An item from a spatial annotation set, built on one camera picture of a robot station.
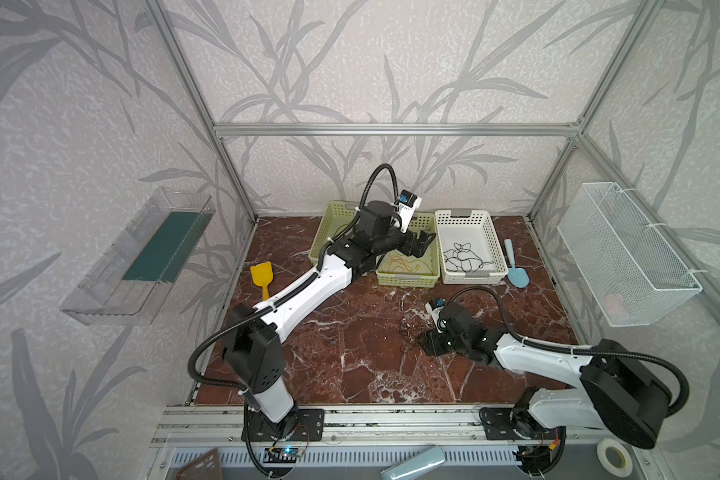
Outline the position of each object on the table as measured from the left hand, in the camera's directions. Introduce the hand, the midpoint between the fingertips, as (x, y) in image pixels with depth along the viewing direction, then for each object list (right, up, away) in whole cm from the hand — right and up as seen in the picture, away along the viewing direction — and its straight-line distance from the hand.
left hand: (426, 219), depth 76 cm
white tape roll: (+44, -57, -6) cm, 72 cm away
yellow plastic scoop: (-52, -17, +24) cm, 60 cm away
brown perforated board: (-53, -58, -7) cm, 79 cm away
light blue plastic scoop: (+36, -18, +26) cm, 48 cm away
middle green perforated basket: (-5, -16, +27) cm, 32 cm away
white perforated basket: (+24, 0, +40) cm, 47 cm away
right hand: (+1, -31, +12) cm, 34 cm away
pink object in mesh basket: (+45, -22, -4) cm, 50 cm away
